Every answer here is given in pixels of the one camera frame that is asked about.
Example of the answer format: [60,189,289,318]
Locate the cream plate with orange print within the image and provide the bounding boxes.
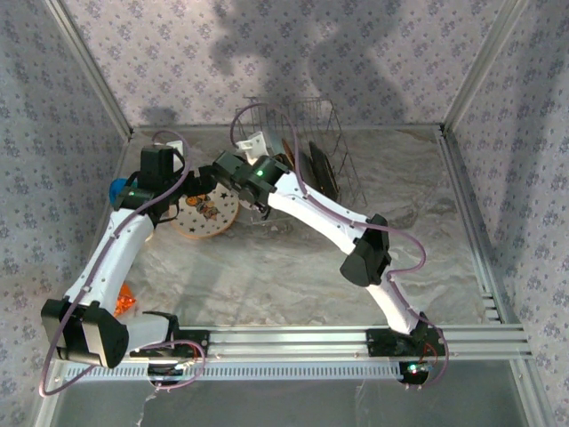
[170,181,242,240]

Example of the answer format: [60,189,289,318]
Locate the black plate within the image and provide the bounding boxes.
[309,141,341,199]

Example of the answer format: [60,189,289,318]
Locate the blue cup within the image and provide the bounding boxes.
[108,177,141,208]

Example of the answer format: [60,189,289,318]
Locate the orange packet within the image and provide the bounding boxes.
[113,283,138,318]

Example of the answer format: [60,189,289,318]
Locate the black controller board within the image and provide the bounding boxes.
[148,362,188,389]
[397,360,431,389]

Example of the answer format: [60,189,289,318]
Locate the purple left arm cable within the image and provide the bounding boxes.
[38,129,208,398]

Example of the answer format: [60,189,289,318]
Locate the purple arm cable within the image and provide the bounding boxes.
[38,129,208,398]
[229,102,450,392]

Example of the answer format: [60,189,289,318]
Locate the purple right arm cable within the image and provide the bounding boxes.
[229,102,450,392]

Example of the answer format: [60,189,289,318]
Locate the metal wire dish rack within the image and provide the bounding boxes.
[233,95,369,223]

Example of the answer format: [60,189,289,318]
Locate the aluminium frame post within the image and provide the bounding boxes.
[42,0,134,139]
[439,0,533,134]

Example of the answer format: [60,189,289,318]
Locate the aluminium front rail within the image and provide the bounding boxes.
[52,324,533,362]

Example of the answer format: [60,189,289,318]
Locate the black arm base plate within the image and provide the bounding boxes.
[128,327,211,359]
[366,327,445,357]

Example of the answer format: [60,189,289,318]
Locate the white slotted cable duct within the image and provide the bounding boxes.
[64,360,405,383]

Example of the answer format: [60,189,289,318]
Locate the aluminium side rail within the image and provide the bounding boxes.
[437,126,534,357]

